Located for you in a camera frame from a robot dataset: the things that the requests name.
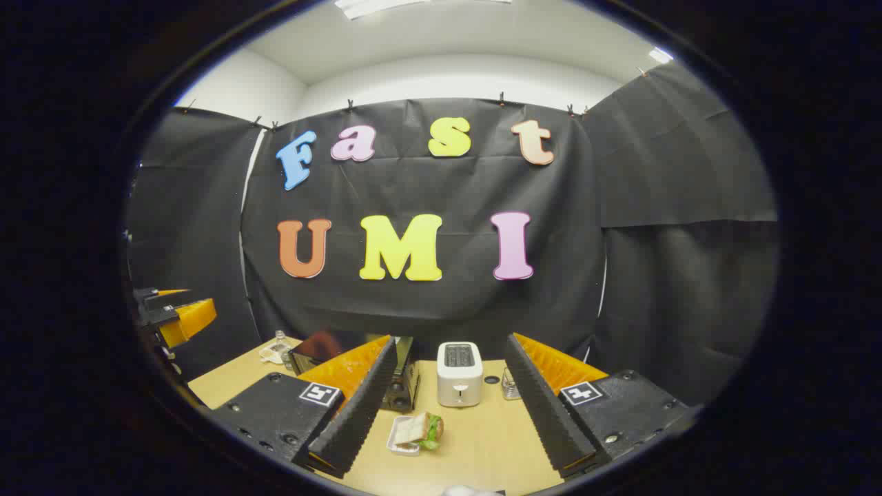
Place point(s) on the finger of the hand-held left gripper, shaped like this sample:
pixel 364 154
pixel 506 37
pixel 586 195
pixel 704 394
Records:
pixel 148 297
pixel 186 320

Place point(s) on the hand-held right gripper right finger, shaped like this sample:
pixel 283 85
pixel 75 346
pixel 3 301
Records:
pixel 544 406

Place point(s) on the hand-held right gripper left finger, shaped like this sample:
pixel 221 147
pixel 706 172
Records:
pixel 358 406

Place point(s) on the black electric oven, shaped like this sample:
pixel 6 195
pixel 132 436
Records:
pixel 406 386

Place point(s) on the lettuce sandwich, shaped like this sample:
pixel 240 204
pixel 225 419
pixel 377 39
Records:
pixel 422 430

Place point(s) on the metal mesh utensil holder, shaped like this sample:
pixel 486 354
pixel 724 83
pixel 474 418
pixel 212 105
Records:
pixel 510 387

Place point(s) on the white rectangular tray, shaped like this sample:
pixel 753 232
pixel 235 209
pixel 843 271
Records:
pixel 401 448

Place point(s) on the white toaster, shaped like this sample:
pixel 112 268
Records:
pixel 459 379

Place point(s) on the small white sauce dish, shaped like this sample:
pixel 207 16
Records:
pixel 273 354

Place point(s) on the ceiling light panel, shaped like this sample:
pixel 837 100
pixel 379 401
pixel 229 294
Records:
pixel 386 5
pixel 660 55

